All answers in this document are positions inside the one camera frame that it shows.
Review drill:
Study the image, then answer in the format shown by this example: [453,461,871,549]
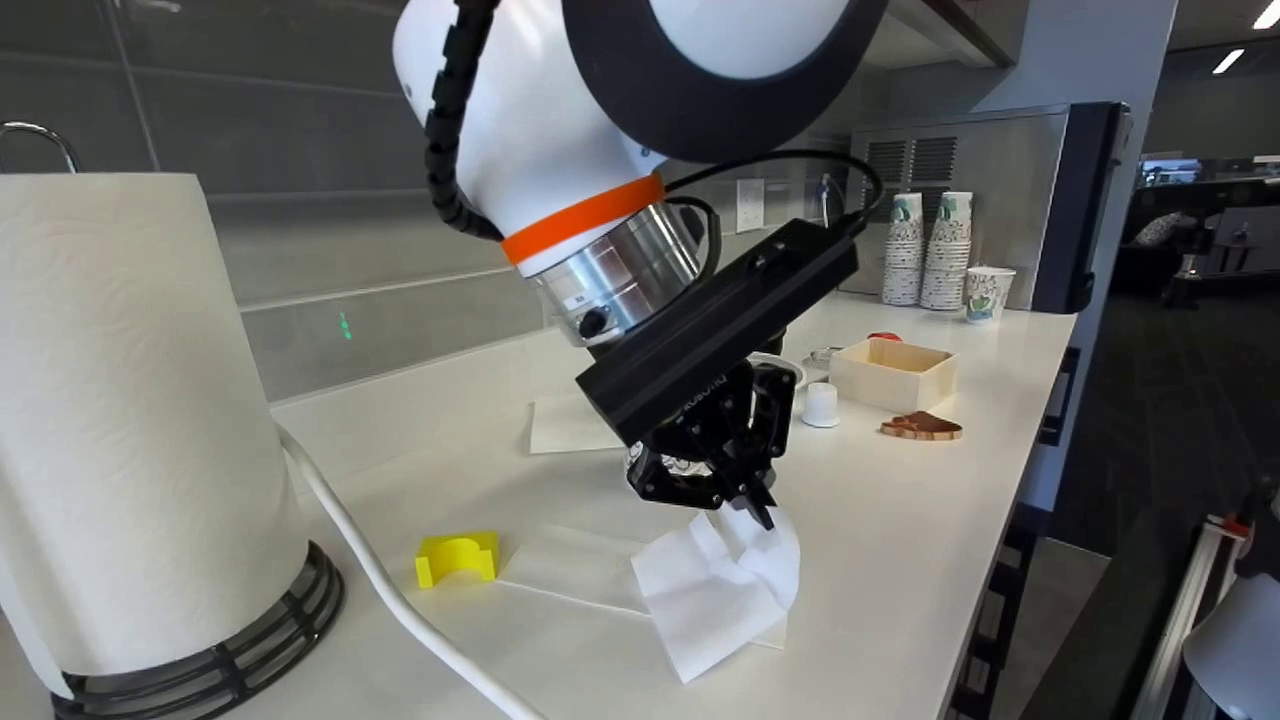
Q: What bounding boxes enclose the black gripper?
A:
[627,365,796,532]

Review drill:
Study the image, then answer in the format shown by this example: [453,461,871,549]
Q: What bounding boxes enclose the white napkin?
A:
[529,398,617,457]
[634,505,799,682]

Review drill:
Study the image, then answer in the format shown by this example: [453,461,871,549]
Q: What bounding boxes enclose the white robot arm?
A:
[394,0,888,517]

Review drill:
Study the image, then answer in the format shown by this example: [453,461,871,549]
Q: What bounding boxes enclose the small white cap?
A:
[799,383,840,426]

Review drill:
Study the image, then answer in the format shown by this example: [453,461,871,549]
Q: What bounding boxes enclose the brown snack piece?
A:
[877,412,964,441]

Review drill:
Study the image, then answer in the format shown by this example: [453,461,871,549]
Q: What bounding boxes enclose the wooden tray box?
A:
[830,340,955,412]

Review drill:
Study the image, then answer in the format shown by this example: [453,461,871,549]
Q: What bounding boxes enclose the yellow plastic block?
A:
[411,532,501,587]

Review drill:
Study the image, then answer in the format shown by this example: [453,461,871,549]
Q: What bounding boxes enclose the right stacked paper cups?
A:
[920,193,974,310]

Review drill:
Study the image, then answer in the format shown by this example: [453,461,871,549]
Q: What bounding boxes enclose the stacked paper cups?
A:
[879,193,926,306]
[920,193,974,310]

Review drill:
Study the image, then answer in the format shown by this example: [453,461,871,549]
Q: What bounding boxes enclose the single green paper cup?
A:
[964,263,1018,321]

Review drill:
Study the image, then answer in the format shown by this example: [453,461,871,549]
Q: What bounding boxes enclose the left stacked paper cups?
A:
[879,193,926,306]

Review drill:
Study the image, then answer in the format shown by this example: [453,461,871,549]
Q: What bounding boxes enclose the white paper towel roll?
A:
[0,173,308,697]

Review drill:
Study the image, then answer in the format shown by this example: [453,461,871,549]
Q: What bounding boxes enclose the black paper towel holder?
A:
[51,542,343,720]

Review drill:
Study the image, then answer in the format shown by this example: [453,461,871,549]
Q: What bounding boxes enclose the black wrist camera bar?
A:
[577,220,861,442]

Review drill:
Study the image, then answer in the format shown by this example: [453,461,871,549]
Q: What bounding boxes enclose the white power cable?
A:
[277,426,535,720]

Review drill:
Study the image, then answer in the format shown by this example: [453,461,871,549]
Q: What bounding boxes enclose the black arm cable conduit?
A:
[420,0,509,247]

